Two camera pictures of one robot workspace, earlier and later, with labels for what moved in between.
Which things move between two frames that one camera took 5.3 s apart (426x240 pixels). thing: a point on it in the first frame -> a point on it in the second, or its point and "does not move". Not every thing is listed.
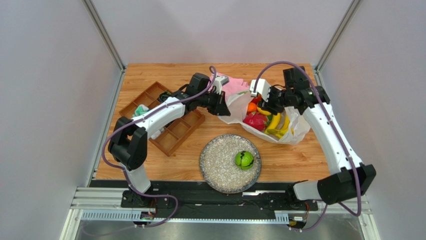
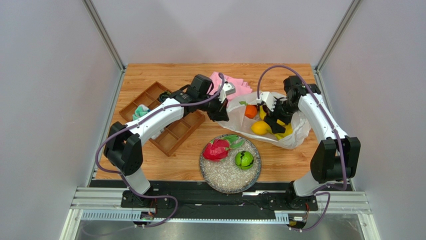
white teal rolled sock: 140,110 does not move
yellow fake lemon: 263,112 -> 260,127
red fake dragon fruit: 256,120 -> 218,149
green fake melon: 244,160 does not move
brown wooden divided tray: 170,137 does not move
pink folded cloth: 235,86 does not move
